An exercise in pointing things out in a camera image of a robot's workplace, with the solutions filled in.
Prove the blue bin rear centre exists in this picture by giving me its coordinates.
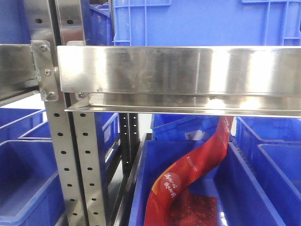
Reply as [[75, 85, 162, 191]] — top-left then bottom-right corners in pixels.
[[150, 114, 220, 142]]

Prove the blue bin right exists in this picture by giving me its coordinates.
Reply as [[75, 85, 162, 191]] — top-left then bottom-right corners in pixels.
[[235, 117, 301, 226]]

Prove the blue bin left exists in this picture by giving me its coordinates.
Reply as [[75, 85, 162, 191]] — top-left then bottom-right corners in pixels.
[[0, 108, 64, 226]]

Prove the red printed bag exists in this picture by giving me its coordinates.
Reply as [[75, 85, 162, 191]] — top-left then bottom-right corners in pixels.
[[144, 116, 234, 226]]

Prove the stainless steel shelf beam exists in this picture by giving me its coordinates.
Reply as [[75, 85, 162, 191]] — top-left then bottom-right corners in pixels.
[[57, 46, 301, 117]]

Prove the blue crate upper shelf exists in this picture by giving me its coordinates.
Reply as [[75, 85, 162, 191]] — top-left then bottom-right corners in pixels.
[[112, 0, 301, 46]]

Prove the red mesh packet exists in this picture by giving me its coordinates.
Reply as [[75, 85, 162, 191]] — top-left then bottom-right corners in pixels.
[[167, 188, 217, 226]]

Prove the black perforated rear post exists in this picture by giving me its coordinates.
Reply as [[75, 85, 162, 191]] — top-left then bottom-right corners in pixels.
[[119, 113, 140, 174]]

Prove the blue bin behind post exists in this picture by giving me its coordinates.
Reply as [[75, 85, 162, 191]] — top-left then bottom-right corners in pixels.
[[94, 112, 119, 166]]

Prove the perforated steel upright post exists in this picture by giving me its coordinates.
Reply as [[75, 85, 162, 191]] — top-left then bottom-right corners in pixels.
[[24, 0, 108, 226]]

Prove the steel corner bracket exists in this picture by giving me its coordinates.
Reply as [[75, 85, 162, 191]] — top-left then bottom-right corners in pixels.
[[31, 40, 59, 102]]

